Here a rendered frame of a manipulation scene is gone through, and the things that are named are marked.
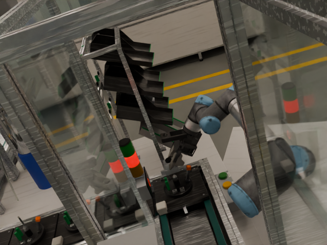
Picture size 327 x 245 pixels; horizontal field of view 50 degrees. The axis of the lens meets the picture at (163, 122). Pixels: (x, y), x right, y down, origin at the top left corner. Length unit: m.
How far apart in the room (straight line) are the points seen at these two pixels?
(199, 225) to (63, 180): 1.00
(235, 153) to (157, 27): 3.67
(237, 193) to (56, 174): 0.62
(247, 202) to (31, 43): 0.81
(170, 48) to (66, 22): 5.05
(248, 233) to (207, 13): 4.19
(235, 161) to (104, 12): 1.55
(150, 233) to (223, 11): 0.30
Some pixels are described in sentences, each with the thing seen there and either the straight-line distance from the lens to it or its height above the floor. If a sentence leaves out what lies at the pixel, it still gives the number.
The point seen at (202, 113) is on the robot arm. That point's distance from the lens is 1.40.
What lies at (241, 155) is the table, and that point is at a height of 0.86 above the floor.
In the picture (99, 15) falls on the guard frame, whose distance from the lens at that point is 0.47.
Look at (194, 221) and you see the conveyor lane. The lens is 1.60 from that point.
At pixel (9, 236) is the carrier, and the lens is 2.00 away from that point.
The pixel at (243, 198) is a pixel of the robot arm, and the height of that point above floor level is 1.29.
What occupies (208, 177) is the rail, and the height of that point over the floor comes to 0.96.
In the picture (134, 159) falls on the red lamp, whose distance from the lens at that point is 1.32.
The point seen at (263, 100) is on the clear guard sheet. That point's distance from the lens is 0.47.
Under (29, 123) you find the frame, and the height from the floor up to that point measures 1.84.
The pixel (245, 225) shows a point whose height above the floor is 0.86.
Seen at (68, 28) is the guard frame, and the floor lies 1.97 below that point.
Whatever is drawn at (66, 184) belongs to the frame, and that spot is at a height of 1.71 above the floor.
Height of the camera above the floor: 2.06
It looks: 29 degrees down
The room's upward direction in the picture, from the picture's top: 20 degrees counter-clockwise
